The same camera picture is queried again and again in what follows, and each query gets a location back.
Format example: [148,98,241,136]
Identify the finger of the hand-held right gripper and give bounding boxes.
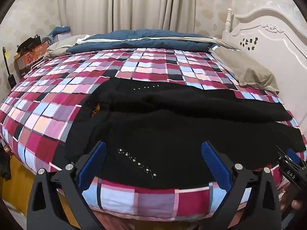
[287,148,307,168]
[275,145,292,161]

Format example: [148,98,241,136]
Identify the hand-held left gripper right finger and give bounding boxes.
[197,141,282,230]

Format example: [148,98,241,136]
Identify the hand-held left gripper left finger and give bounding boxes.
[27,141,107,230]

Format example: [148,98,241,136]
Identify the black pants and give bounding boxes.
[65,78,307,190]

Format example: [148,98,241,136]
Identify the person's right hand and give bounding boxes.
[291,199,305,211]

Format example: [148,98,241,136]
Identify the plaid bed sheet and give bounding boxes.
[0,47,307,221]

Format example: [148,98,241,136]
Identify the dark object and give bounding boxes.
[0,144,12,181]

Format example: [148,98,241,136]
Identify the large beige pillow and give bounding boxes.
[209,45,280,94]

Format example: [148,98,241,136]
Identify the white carved headboard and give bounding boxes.
[222,5,307,135]

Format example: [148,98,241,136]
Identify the black handheld device yellow tag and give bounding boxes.
[2,47,16,88]

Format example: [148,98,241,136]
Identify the small beige pillow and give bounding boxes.
[43,35,92,60]

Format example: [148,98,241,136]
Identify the orange cardboard box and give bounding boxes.
[13,41,52,78]

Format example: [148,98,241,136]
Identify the blue duvet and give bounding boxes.
[66,29,241,54]

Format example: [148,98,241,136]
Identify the black bag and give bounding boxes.
[17,35,42,53]

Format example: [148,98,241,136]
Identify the blue folded clothing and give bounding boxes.
[49,26,71,37]

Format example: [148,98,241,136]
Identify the cream curtain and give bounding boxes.
[58,0,199,35]

